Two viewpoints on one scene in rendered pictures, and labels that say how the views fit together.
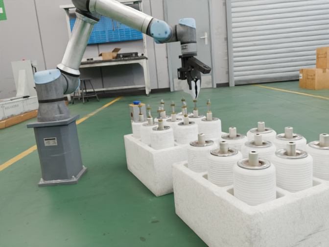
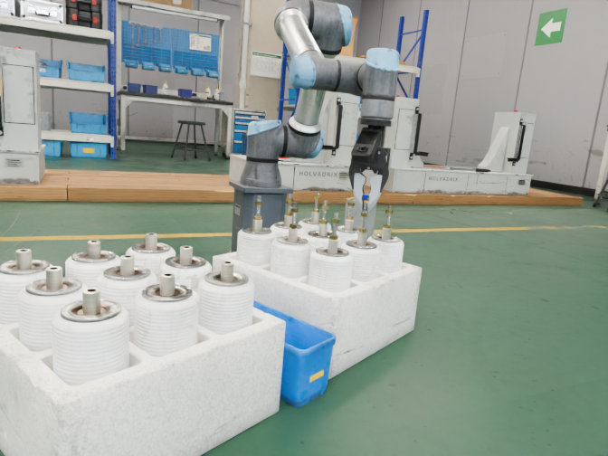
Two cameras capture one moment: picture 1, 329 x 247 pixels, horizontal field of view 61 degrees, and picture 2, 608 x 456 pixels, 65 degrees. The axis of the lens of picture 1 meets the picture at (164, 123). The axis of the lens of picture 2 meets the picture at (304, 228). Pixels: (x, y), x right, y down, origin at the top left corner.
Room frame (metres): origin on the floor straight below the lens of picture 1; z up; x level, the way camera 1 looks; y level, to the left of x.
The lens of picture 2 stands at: (0.67, -1.08, 0.52)
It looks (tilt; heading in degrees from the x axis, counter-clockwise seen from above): 12 degrees down; 62
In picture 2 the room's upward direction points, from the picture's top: 5 degrees clockwise
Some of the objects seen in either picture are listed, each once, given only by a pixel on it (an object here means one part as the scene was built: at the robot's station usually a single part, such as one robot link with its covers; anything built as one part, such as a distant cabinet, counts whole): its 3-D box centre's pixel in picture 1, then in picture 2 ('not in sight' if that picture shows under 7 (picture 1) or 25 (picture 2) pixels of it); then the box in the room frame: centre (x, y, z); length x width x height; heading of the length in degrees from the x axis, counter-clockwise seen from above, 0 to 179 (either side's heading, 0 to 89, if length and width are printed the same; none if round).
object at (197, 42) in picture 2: not in sight; (200, 42); (2.46, 5.85, 1.54); 0.32 x 0.02 x 0.25; 178
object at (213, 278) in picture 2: (261, 130); (226, 279); (0.93, -0.33, 0.25); 0.08 x 0.08 x 0.01
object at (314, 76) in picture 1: (318, 78); not in sight; (4.19, -2.37, 0.15); 0.30 x 0.24 x 0.30; 177
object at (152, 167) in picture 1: (176, 153); (317, 294); (1.27, -0.05, 0.09); 0.39 x 0.39 x 0.18; 24
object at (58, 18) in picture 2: not in sight; (42, 14); (0.56, 4.80, 1.42); 0.43 x 0.37 x 0.19; 91
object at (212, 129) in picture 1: (210, 139); (328, 290); (1.21, -0.20, 0.16); 0.10 x 0.10 x 0.18
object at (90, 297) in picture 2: (324, 140); (91, 301); (0.71, -0.42, 0.26); 0.02 x 0.02 x 0.03
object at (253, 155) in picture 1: (253, 158); (23, 260); (0.62, -0.20, 0.26); 0.02 x 0.02 x 0.03
